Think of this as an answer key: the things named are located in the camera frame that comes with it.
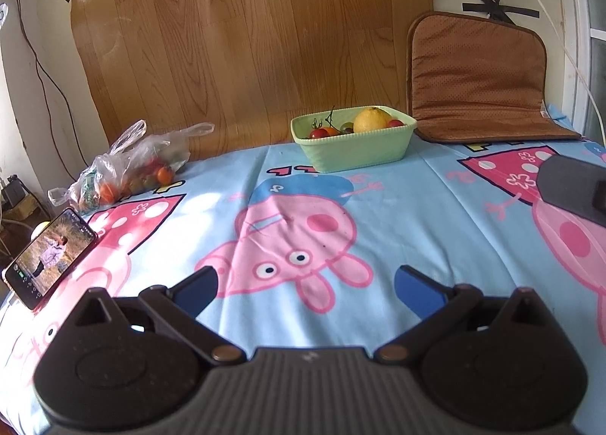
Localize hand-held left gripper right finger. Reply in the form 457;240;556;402
375;265;554;365

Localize printed blanket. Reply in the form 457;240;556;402
0;129;606;435

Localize wood-pattern vinyl sheet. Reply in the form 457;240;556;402
70;0;435;152

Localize clear plastic bag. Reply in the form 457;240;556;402
47;120;215;215

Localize smartphone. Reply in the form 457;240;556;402
2;208;98;310

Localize black tape cross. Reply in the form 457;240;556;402
461;0;540;25

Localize thin black cable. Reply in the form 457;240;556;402
7;0;74;142

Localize large yellow grapefruit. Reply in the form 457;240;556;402
353;106;395;133

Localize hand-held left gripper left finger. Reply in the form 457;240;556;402
71;267;247;366

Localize white cable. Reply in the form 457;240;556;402
502;0;606;147

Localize brown seat cushion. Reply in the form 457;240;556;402
407;11;582;144

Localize green plastic basket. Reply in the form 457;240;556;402
290;105;418;174

